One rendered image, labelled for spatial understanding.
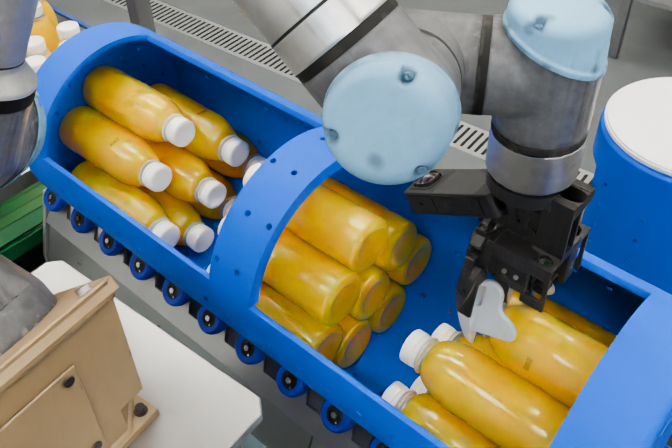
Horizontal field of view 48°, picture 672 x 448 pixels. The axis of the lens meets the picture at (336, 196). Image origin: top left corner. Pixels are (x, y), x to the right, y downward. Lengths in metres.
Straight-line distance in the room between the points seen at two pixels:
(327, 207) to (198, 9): 3.06
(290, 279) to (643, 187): 0.61
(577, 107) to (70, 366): 0.42
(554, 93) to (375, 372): 0.52
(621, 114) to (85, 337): 0.95
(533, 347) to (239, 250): 0.32
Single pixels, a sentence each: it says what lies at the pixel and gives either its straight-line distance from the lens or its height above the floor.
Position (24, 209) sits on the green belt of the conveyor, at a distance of 1.38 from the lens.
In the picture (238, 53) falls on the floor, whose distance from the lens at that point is 3.45.
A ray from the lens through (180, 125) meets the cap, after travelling 1.02.
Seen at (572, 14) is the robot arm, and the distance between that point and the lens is 0.55.
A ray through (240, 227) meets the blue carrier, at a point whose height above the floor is 1.19.
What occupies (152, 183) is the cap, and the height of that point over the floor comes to 1.10.
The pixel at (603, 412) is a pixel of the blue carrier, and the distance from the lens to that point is 0.67.
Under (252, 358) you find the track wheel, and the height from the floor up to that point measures 0.96.
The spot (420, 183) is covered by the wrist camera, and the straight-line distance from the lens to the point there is 0.72.
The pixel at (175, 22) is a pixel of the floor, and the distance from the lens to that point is 3.76.
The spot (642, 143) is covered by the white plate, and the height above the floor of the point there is 1.04.
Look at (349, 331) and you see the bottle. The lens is 0.92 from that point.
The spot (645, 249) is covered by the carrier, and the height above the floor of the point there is 0.88.
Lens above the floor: 1.75
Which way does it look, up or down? 42 degrees down
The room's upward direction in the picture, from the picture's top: 1 degrees counter-clockwise
